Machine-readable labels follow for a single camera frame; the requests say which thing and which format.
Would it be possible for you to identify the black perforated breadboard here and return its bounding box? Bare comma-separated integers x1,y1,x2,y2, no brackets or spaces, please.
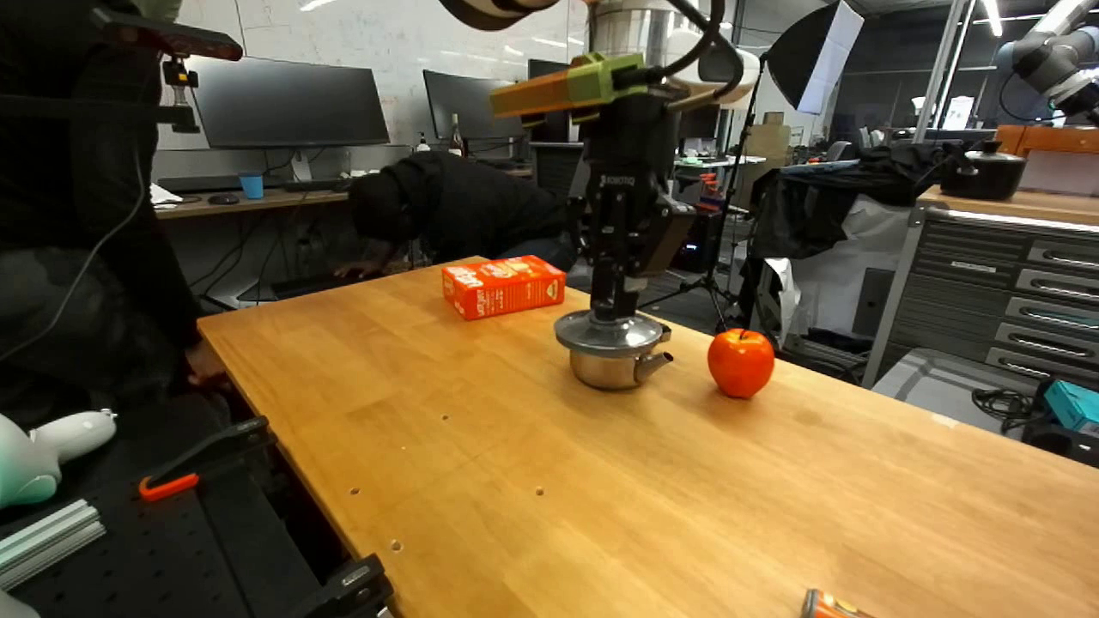
0,391,348,618

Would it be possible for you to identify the round silver kettle lid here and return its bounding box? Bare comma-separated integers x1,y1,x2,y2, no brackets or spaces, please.
553,307,672,358

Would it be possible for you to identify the person in black jacket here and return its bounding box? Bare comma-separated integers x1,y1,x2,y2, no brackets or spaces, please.
0,0,206,391

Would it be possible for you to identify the wide dark computer monitor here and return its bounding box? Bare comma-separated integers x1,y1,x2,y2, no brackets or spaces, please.
186,61,391,150

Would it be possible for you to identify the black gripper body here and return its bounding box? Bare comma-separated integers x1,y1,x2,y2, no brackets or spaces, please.
578,97,679,251

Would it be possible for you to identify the brown wooden box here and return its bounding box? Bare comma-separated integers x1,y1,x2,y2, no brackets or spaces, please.
992,121,1099,163

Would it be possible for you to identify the black cloth pile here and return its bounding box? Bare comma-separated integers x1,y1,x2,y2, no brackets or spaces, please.
749,133,977,261

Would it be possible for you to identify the teal box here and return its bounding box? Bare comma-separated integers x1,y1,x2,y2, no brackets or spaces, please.
1040,376,1099,439

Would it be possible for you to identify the white green plush toy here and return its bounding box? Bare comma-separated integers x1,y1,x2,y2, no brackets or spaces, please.
0,406,121,511

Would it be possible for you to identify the aluminium extrusion bar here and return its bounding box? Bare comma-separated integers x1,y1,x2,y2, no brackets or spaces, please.
0,498,109,594

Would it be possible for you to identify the green orange wrist camera mount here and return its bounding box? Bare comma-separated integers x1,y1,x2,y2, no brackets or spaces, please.
490,52,672,121

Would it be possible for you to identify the black cooking pot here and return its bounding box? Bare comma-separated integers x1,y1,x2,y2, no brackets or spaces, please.
938,140,1029,203

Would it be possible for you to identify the black clamp with orange handle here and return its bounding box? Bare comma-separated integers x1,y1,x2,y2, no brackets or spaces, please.
133,416,273,509

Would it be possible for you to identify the grey drawer cabinet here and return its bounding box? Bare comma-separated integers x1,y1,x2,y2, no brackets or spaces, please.
861,187,1099,391

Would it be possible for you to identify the silver metal kettle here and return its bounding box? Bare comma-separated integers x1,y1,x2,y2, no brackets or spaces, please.
564,336,679,396

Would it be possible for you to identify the small dark computer monitor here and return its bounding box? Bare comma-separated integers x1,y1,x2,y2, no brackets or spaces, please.
422,66,529,147

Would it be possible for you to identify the orange cardboard box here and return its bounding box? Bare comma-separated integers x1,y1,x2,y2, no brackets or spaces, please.
441,251,570,323

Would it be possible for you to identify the wooden background desk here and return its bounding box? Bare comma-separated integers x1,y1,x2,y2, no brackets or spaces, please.
151,187,353,228

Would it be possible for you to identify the black photo softbox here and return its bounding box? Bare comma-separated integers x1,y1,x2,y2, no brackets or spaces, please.
759,0,868,118

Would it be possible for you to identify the black bar clamp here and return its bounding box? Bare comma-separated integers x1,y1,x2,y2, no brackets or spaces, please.
303,552,398,618

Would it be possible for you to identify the small orange grey cylinder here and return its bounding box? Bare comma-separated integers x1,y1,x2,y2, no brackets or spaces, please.
797,584,878,618

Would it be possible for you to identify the black jacket bundle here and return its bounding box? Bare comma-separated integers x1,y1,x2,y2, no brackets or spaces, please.
344,150,578,267

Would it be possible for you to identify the black stereo camera bar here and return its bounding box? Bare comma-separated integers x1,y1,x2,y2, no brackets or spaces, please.
87,3,249,90

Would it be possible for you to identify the red-orange toy fruit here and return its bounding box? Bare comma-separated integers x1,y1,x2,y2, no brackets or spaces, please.
706,327,781,401

